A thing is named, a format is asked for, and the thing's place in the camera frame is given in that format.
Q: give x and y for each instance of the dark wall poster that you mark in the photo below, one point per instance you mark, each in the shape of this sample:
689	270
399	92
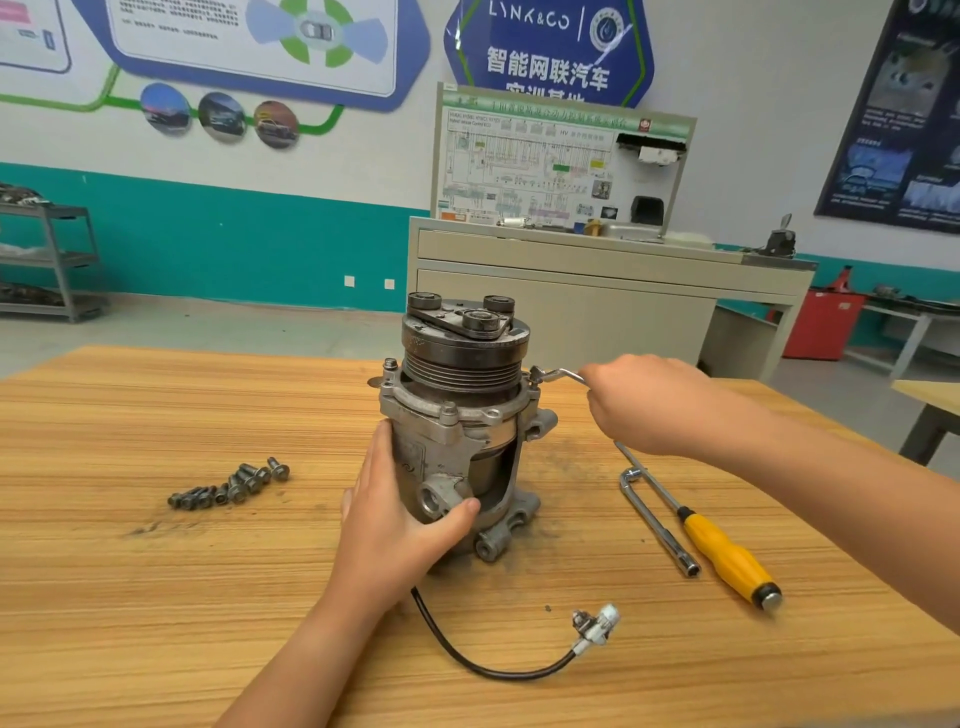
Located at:
896	120

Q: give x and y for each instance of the white metal table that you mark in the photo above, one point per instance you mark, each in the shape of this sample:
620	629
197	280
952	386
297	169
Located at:
919	315

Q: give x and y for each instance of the grey metal shelf rack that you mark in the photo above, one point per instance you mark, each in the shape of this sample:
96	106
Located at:
64	259

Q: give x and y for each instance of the pile of grey bolts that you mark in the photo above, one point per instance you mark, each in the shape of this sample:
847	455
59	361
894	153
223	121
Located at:
232	486

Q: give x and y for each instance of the beige training bench cabinet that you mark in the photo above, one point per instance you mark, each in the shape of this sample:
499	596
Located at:
600	292

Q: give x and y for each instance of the black gear shifter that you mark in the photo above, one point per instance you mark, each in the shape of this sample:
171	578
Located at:
780	241

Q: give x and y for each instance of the person's right forearm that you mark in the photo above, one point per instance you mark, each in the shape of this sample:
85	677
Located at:
840	495

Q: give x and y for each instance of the blue hexagonal wall sign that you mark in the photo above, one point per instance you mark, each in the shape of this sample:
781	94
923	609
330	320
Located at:
547	52

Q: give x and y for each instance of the silver bent hex wrench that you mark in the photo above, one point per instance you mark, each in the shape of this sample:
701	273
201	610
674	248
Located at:
559	373

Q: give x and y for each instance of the small wooden table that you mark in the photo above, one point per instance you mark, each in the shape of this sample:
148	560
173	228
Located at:
930	405

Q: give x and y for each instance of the red tool cabinet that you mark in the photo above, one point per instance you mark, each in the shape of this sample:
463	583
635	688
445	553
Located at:
821	322

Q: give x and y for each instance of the white circuit diagram display board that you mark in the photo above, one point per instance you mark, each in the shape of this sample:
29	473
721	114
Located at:
525	169

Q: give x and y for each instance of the silver L-shaped socket wrench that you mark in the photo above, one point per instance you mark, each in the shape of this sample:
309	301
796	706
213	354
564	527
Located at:
656	525

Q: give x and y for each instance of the person's right hand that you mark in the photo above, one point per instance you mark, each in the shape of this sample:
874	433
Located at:
656	405

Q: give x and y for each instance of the blue-framed wall infographic panel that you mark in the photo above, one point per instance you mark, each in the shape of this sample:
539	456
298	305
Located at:
247	45

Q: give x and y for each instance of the person's left thumb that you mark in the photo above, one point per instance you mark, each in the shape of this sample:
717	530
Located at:
448	519

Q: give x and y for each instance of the round car picture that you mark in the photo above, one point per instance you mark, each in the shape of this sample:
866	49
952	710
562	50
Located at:
165	109
222	118

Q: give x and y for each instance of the person's right fingers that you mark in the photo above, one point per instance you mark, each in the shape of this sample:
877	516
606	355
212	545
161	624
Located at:
604	397

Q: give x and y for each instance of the person's left forearm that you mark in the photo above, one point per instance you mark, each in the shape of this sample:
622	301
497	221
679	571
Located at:
311	667

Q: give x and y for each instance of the person's left hand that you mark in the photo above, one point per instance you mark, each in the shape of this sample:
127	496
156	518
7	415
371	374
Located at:
382	536

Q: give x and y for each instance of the grey metal car compressor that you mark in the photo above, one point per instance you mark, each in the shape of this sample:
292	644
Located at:
457	356

